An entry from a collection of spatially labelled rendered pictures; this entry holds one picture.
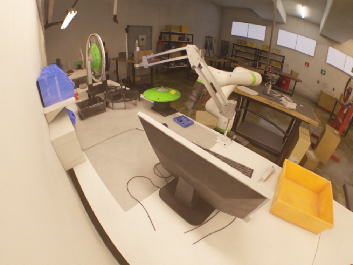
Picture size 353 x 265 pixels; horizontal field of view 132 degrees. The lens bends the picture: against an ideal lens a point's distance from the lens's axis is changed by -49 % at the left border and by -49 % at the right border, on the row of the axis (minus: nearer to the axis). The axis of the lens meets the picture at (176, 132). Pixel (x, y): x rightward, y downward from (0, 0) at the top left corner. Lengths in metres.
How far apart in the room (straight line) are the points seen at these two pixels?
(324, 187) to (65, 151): 1.44
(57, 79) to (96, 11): 5.10
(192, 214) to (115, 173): 0.42
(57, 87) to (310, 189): 1.54
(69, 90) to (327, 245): 1.58
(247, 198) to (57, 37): 5.61
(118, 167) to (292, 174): 0.96
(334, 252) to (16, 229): 1.05
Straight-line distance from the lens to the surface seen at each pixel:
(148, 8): 6.88
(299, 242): 0.82
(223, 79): 0.97
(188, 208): 0.64
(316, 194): 1.07
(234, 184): 0.37
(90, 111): 1.35
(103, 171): 0.82
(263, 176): 0.87
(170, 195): 0.68
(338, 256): 1.01
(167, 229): 0.62
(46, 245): 0.24
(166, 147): 0.47
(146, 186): 0.72
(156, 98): 1.17
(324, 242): 0.94
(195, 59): 0.91
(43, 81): 0.92
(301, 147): 2.29
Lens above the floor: 1.50
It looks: 34 degrees down
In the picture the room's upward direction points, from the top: 4 degrees clockwise
